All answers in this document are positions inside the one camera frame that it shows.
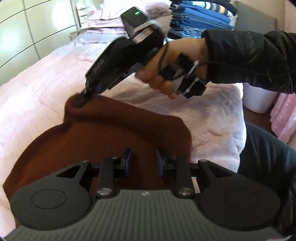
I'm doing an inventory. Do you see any pink curtain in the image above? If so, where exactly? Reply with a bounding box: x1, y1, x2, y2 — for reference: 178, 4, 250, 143
270, 1, 295, 150

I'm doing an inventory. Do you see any grey striped blanket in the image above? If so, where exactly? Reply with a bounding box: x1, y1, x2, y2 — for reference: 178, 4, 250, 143
70, 27, 128, 45

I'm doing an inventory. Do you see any person's dark trouser leg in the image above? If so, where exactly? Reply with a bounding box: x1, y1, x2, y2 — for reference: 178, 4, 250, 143
238, 123, 295, 236

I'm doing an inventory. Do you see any black jacket forearm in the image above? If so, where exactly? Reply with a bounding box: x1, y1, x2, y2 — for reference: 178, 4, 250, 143
202, 30, 295, 94

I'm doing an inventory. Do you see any person's right hand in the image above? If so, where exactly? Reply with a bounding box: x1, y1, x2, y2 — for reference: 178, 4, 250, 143
134, 37, 210, 100

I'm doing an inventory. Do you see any grey square cushion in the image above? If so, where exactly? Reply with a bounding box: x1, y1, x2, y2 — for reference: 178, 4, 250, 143
233, 1, 278, 33

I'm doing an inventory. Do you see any lilac pillow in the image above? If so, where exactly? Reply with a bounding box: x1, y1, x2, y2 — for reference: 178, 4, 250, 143
80, 1, 173, 34

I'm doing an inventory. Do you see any maroon knit sweater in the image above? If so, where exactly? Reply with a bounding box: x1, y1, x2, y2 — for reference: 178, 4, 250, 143
3, 96, 192, 199

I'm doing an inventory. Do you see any round white bedside table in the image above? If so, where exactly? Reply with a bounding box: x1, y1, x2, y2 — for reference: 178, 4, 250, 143
242, 83, 279, 113

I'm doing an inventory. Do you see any stack of blue folded clothes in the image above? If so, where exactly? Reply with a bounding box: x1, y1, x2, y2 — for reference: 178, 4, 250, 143
169, 1, 238, 39

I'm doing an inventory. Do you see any white sliding door wardrobe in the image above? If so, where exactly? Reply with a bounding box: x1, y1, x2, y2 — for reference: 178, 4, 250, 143
1, 0, 77, 84

